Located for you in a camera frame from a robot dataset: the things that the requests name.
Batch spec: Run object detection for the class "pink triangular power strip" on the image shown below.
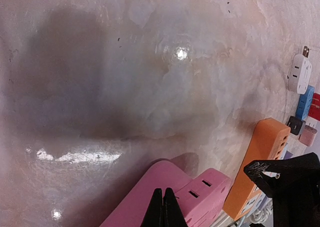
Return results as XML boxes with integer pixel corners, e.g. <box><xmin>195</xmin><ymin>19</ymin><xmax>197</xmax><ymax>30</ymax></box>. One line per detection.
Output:
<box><xmin>101</xmin><ymin>160</ymin><xmax>192</xmax><ymax>227</ymax></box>

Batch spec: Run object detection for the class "orange power strip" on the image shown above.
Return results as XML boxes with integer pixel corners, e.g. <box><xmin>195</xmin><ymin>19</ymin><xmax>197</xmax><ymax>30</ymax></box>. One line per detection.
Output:
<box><xmin>223</xmin><ymin>118</ymin><xmax>291</xmax><ymax>221</ymax></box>

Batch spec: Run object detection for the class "red cube adapter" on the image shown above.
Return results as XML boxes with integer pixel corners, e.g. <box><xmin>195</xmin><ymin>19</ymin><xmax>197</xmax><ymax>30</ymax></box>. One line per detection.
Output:
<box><xmin>308</xmin><ymin>93</ymin><xmax>320</xmax><ymax>121</ymax></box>

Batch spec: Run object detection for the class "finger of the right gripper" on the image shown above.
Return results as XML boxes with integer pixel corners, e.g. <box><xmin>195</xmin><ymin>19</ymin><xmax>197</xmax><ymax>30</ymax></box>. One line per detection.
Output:
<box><xmin>255</xmin><ymin>152</ymin><xmax>320</xmax><ymax>227</ymax></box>

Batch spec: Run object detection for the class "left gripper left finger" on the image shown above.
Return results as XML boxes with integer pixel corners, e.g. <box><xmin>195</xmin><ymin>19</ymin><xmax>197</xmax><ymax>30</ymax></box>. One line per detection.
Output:
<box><xmin>143</xmin><ymin>188</ymin><xmax>163</xmax><ymax>227</ymax></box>

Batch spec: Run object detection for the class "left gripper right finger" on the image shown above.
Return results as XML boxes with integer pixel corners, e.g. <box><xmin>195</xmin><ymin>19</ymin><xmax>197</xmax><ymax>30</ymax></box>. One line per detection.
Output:
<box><xmin>162</xmin><ymin>187</ymin><xmax>188</xmax><ymax>227</ymax></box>

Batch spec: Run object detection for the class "blue square plug adapter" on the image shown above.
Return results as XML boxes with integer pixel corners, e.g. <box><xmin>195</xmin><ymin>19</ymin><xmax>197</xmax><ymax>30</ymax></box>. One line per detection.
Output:
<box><xmin>295</xmin><ymin>85</ymin><xmax>315</xmax><ymax>120</ymax></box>

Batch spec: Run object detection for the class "white charger plug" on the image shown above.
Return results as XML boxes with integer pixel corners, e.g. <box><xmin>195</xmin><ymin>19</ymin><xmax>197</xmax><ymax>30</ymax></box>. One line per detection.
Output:
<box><xmin>288</xmin><ymin>45</ymin><xmax>312</xmax><ymax>95</ymax></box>

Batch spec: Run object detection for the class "purple power strip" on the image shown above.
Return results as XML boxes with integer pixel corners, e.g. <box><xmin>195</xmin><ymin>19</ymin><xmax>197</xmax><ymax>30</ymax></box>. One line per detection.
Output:
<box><xmin>281</xmin><ymin>149</ymin><xmax>293</xmax><ymax>160</ymax></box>

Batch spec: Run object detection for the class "small pink charger plug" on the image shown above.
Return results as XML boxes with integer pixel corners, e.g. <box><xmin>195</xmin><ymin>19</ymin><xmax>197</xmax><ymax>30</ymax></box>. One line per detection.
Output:
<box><xmin>298</xmin><ymin>125</ymin><xmax>318</xmax><ymax>147</ymax></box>

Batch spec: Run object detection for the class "black charger plug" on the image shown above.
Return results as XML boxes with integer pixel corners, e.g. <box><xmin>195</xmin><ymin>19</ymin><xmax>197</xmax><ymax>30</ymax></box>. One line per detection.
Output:
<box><xmin>286</xmin><ymin>116</ymin><xmax>306</xmax><ymax>140</ymax></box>

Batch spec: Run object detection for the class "pink square plug adapter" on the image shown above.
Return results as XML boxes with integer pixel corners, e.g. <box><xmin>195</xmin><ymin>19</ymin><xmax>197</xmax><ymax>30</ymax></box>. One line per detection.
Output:
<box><xmin>174</xmin><ymin>168</ymin><xmax>232</xmax><ymax>227</ymax></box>

